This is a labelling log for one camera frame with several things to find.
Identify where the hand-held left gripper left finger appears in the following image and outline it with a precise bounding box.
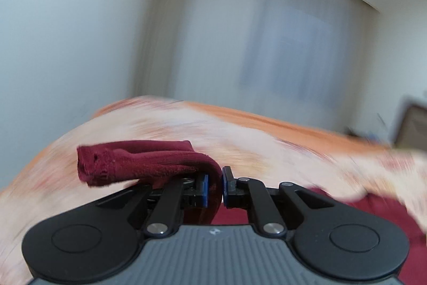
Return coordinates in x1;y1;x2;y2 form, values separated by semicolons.
95;173;210;237

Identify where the white window curtain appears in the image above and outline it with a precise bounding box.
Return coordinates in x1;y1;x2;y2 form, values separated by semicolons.
133;0;379;139

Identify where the floral printed blanket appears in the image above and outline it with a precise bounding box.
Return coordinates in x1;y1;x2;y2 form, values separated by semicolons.
0;96;427;285

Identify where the dark wooden furniture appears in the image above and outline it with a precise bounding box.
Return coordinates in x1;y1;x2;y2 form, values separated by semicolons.
394;98;427;149

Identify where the orange bed sheet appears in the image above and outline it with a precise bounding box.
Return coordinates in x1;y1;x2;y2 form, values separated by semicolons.
96;99;392;149

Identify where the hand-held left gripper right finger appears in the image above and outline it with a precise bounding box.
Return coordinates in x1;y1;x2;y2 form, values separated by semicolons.
222;166;337;237

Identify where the maroon small garment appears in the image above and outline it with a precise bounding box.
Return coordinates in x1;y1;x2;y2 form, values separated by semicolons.
77;140;427;285

